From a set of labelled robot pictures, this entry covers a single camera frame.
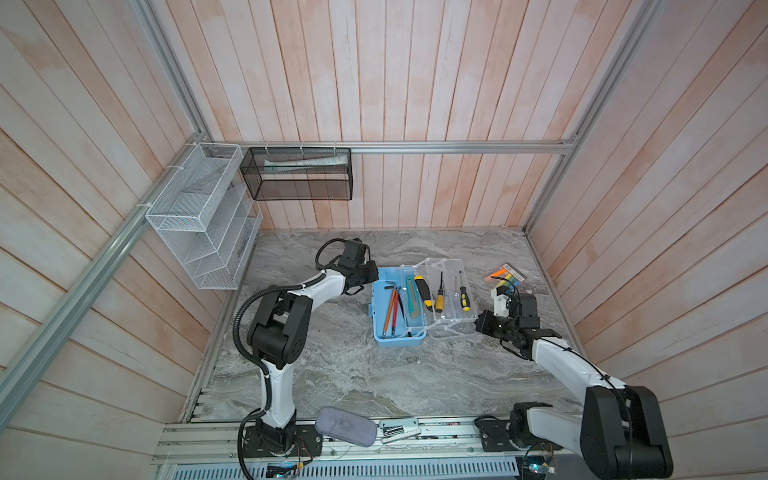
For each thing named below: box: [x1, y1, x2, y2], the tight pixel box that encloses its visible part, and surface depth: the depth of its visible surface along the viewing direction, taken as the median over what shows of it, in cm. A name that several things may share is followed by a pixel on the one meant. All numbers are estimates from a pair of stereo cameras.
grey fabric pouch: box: [315, 406, 378, 447], surface depth 75 cm
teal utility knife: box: [406, 275, 421, 319], surface depth 92 cm
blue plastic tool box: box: [368, 266, 427, 347], surface depth 96 cm
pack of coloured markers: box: [486, 263, 528, 293], surface depth 109 cm
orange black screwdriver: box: [435, 271, 445, 313], surface depth 87 cm
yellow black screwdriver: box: [459, 271, 471, 312], surface depth 87 cm
